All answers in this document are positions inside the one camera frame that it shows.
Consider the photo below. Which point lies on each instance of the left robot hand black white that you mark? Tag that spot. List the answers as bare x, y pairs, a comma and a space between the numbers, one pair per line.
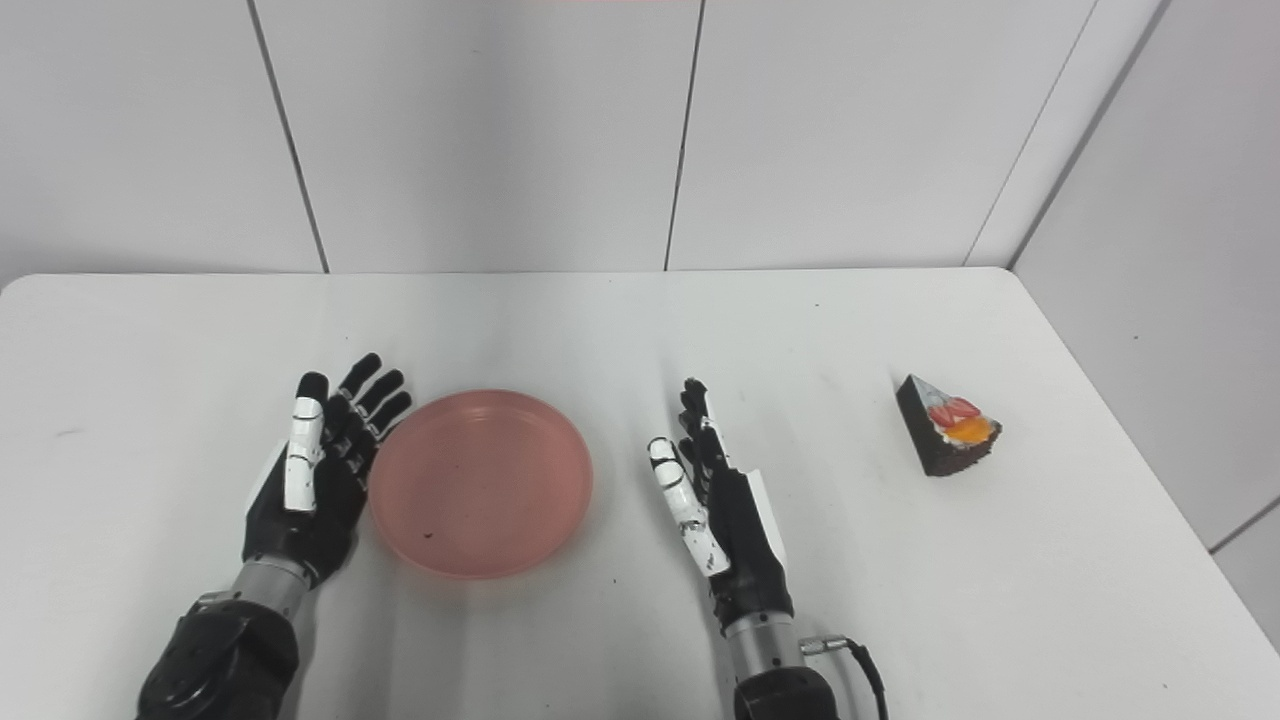
315, 500

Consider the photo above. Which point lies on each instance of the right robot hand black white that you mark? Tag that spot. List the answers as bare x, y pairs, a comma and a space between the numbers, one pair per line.
740, 530

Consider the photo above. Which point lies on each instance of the pink plate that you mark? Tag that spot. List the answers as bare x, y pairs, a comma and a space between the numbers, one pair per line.
481, 484

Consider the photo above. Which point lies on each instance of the chocolate cake slice with fruit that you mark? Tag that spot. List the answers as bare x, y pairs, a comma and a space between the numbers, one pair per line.
940, 435

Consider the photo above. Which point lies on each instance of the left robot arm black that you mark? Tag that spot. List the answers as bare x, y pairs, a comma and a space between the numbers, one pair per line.
225, 655

